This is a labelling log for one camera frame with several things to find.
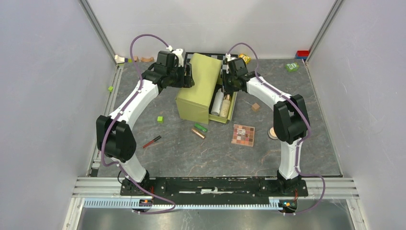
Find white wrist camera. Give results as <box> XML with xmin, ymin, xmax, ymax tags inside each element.
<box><xmin>166</xmin><ymin>46</ymin><xmax>185</xmax><ymax>67</ymax></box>
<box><xmin>225</xmin><ymin>53</ymin><xmax>238</xmax><ymax>63</ymax></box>

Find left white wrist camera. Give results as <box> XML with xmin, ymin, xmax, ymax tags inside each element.
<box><xmin>166</xmin><ymin>46</ymin><xmax>185</xmax><ymax>67</ymax></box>

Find red blue blocks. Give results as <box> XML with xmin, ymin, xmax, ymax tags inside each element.
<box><xmin>295</xmin><ymin>50</ymin><xmax>310</xmax><ymax>60</ymax></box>

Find brown wooden cube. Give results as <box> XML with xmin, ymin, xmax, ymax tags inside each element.
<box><xmin>251</xmin><ymin>103</ymin><xmax>260</xmax><ymax>112</ymax></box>

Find yellow toy block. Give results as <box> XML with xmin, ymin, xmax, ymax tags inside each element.
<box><xmin>238</xmin><ymin>53</ymin><xmax>251</xmax><ymax>64</ymax></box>

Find copper lipstick tube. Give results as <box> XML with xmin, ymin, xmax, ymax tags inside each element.
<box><xmin>191</xmin><ymin>128</ymin><xmax>205</xmax><ymax>139</ymax></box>

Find white toy piece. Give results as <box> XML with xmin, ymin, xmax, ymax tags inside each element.
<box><xmin>114</xmin><ymin>55</ymin><xmax>126</xmax><ymax>64</ymax></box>

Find wooden arch block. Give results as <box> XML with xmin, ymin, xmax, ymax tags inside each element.
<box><xmin>140</xmin><ymin>57</ymin><xmax>154</xmax><ymax>62</ymax></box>

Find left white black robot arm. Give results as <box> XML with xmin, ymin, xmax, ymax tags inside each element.
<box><xmin>96</xmin><ymin>48</ymin><xmax>194</xmax><ymax>195</ymax></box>

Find red black pencil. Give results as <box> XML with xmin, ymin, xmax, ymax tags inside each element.
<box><xmin>143</xmin><ymin>135</ymin><xmax>162</xmax><ymax>149</ymax></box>

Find green tube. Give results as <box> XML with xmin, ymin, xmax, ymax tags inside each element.
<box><xmin>194</xmin><ymin>123</ymin><xmax>208</xmax><ymax>133</ymax></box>

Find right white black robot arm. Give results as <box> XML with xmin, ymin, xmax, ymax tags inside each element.
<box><xmin>222</xmin><ymin>55</ymin><xmax>310</xmax><ymax>196</ymax></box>

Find eyeshadow palette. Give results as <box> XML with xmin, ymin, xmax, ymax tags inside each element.
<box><xmin>231</xmin><ymin>124</ymin><xmax>255</xmax><ymax>147</ymax></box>

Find round powder jar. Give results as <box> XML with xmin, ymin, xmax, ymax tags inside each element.
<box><xmin>268</xmin><ymin>127</ymin><xmax>278</xmax><ymax>140</ymax></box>

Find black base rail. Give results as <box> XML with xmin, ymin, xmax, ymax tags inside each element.
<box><xmin>120</xmin><ymin>176</ymin><xmax>308</xmax><ymax>211</ymax></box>

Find small green cube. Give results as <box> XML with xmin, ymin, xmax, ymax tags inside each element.
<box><xmin>157</xmin><ymin>116</ymin><xmax>164</xmax><ymax>123</ymax></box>

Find black white checkerboard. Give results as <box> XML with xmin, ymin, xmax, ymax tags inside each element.
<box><xmin>181</xmin><ymin>52</ymin><xmax>227</xmax><ymax>81</ymax></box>

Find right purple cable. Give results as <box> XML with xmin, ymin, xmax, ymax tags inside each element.
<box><xmin>226</xmin><ymin>42</ymin><xmax>327</xmax><ymax>217</ymax></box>

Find green makeup organizer box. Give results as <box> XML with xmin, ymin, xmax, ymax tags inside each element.
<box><xmin>175</xmin><ymin>52</ymin><xmax>237</xmax><ymax>124</ymax></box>

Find green number block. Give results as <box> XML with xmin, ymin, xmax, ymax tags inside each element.
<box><xmin>285</xmin><ymin>62</ymin><xmax>300</xmax><ymax>72</ymax></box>

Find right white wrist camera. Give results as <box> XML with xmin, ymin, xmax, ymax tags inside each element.
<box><xmin>225</xmin><ymin>53</ymin><xmax>238</xmax><ymax>63</ymax></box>

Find white bottle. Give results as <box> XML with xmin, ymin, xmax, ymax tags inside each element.
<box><xmin>211</xmin><ymin>89</ymin><xmax>224</xmax><ymax>116</ymax></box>

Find beige foundation bottle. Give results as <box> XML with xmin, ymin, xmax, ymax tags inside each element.
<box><xmin>219</xmin><ymin>94</ymin><xmax>231</xmax><ymax>118</ymax></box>

